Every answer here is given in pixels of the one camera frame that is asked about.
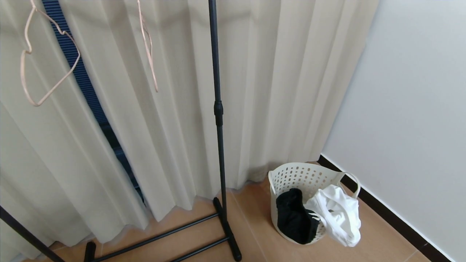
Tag black shorts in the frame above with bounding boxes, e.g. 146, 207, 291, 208
276, 188, 326, 245

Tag black clothes rack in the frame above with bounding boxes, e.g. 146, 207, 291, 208
0, 0, 243, 262

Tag white laundry basket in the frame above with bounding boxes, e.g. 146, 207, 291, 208
268, 162, 362, 245

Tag pink clothes hanger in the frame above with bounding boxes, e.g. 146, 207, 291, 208
20, 0, 81, 107
136, 0, 159, 93

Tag white curtain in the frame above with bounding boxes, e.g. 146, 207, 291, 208
58, 0, 380, 223
0, 0, 150, 261

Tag white garment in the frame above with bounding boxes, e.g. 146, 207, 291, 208
305, 184, 362, 248

